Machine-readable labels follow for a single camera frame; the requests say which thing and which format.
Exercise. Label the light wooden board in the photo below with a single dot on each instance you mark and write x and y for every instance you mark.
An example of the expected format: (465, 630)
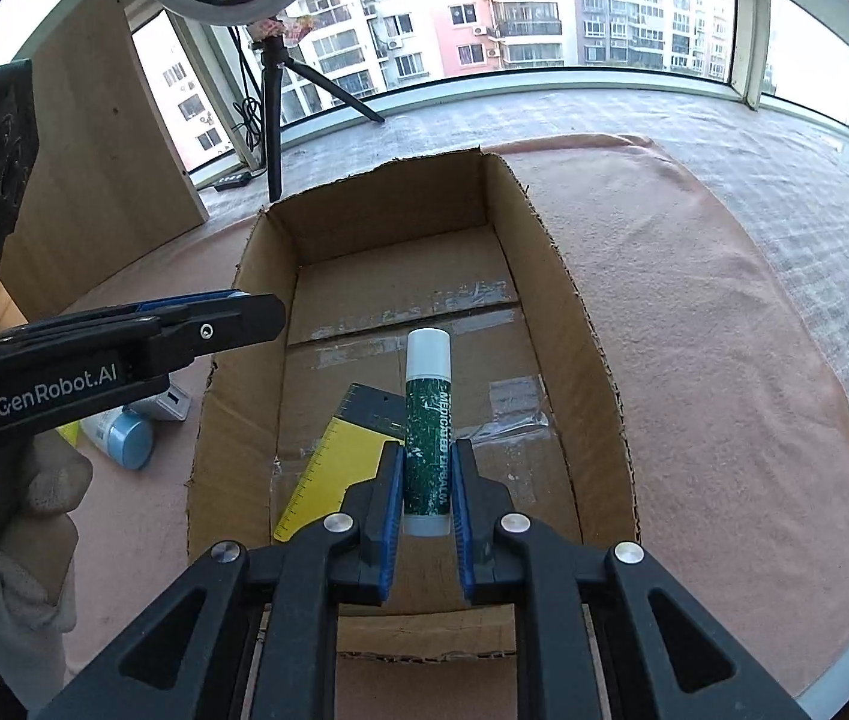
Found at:
(94, 165)

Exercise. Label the yellow black ruler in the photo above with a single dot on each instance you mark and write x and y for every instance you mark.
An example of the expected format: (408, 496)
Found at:
(327, 465)

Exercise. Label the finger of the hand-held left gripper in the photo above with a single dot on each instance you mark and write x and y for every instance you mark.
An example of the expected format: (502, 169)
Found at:
(184, 305)
(244, 322)

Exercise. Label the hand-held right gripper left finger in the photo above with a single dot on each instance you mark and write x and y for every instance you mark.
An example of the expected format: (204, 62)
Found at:
(393, 510)

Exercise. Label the white bottle with blue cap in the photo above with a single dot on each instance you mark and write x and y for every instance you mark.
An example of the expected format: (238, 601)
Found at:
(128, 439)

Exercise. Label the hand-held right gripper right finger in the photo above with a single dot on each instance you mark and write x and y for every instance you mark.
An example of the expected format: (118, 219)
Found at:
(462, 517)

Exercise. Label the black tripod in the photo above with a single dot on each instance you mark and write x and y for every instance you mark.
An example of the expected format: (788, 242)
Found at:
(274, 127)

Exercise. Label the white window frame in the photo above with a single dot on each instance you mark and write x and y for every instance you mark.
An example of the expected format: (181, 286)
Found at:
(750, 30)

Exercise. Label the pink mat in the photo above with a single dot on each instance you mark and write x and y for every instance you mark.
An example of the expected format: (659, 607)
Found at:
(694, 390)

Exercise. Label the small white box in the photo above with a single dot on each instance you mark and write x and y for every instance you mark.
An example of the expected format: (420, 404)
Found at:
(169, 405)

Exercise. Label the person's left hand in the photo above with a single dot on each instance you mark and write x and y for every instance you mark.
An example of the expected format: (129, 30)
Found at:
(49, 480)

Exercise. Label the green white lip balm tube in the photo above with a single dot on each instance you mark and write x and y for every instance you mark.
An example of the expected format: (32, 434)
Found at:
(428, 420)

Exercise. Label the brown cardboard box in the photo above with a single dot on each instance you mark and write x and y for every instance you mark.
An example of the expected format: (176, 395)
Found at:
(409, 277)

